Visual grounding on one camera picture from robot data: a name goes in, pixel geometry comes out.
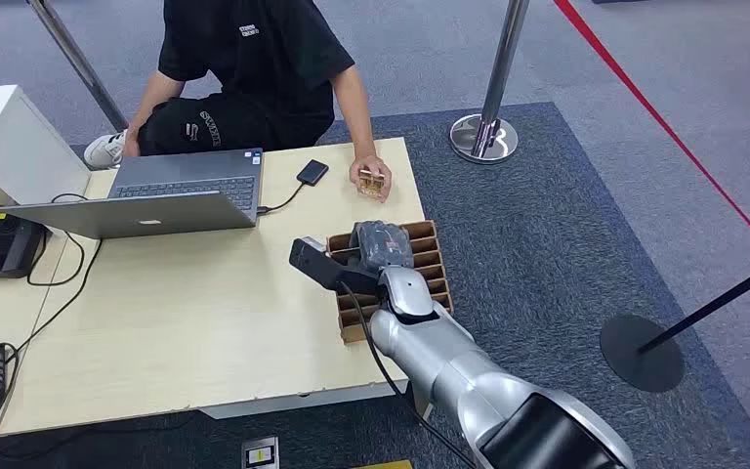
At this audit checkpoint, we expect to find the small black external drive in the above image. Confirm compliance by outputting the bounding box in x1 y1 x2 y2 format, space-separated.
296 158 330 189

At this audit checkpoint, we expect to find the black stanchion with base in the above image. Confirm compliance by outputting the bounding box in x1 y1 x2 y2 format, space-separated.
599 254 750 394

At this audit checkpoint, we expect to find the black drive cable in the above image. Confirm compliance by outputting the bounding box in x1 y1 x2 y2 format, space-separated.
257 182 306 216

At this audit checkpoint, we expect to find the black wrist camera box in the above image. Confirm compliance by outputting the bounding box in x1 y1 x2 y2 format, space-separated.
288 235 384 298

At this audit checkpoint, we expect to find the looped black cable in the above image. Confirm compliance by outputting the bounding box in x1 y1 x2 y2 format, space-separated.
25 192 90 288

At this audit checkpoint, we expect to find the long black cable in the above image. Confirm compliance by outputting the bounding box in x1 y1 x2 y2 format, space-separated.
0 237 104 436

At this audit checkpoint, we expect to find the red barrier belt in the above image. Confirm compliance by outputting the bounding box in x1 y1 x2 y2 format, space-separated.
552 0 750 269

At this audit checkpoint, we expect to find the black white floor label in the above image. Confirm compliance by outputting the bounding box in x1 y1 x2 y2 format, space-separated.
240 436 281 469

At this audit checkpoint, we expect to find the slanted chrome post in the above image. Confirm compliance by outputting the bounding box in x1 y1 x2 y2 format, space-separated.
25 0 130 133

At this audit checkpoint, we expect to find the grey open laptop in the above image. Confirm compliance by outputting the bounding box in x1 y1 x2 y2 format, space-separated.
0 148 265 241

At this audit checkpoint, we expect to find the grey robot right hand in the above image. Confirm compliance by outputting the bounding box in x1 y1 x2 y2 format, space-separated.
330 220 416 276

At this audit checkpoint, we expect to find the person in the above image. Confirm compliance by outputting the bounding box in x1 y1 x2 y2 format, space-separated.
83 0 394 204

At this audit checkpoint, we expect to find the cardboard slotted card holder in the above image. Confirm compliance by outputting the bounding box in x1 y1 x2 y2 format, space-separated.
326 220 455 345

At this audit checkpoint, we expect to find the dark blue rug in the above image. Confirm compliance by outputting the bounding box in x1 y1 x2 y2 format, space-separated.
0 101 750 469

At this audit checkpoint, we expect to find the chrome stanchion with base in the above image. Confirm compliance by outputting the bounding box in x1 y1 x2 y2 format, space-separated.
448 0 532 166

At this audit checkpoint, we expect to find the person's left hand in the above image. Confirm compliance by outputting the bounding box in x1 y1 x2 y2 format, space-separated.
349 153 394 204

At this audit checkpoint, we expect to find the stack of wooden cards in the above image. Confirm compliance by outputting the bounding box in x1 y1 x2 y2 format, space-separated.
356 169 388 199

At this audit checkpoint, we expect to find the wooden desk leg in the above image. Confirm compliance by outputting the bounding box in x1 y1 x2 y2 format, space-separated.
409 381 436 417

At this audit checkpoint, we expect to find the white box cabinet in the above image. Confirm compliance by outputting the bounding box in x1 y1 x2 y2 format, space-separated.
0 84 92 208

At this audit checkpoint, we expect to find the black console device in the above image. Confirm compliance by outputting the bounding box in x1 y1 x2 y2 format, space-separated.
0 212 47 280

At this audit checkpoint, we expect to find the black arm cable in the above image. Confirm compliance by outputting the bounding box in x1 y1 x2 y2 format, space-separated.
337 280 479 469

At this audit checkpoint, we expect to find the person's white shoe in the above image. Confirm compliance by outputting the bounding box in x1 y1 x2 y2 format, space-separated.
83 129 129 171

